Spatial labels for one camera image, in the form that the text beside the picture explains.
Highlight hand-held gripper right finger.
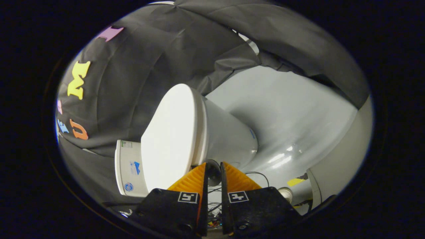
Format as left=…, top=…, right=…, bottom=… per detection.
left=220, top=162, right=302, bottom=237

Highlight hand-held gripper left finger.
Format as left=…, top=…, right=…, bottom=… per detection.
left=128, top=162, right=210, bottom=238

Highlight white toilet lid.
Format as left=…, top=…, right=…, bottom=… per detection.
left=141, top=84, right=204, bottom=193

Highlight white toilet bowl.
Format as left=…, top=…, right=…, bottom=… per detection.
left=203, top=97, right=259, bottom=170

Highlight white shoe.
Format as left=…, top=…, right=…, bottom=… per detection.
left=278, top=187, right=293, bottom=203

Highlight white table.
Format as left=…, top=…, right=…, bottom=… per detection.
left=307, top=96, right=374, bottom=208

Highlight black backdrop cloth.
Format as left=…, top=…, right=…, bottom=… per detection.
left=55, top=0, right=371, bottom=206

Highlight black cables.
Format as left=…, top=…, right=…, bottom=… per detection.
left=208, top=171, right=270, bottom=230

